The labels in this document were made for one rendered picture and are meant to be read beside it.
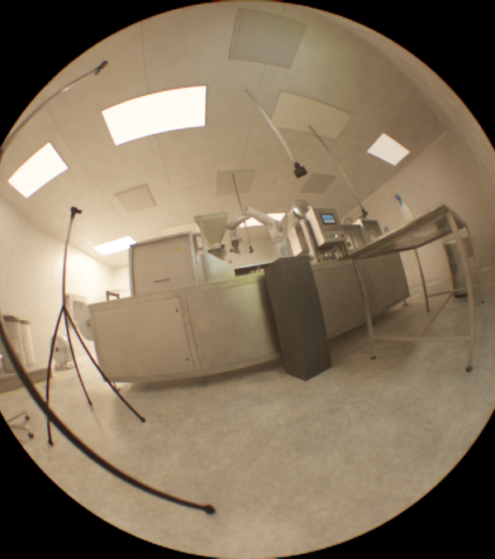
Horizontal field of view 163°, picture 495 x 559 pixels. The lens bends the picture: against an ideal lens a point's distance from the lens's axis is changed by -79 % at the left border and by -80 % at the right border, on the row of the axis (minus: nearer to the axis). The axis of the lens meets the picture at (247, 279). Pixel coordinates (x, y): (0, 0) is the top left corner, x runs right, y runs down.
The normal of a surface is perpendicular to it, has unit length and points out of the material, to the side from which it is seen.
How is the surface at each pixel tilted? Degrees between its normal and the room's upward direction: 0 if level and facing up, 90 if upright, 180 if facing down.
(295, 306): 90
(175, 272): 90
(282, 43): 180
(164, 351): 90
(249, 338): 90
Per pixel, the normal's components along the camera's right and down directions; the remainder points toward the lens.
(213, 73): 0.21, 0.96
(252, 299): 0.17, -0.20
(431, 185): -0.96, 0.18
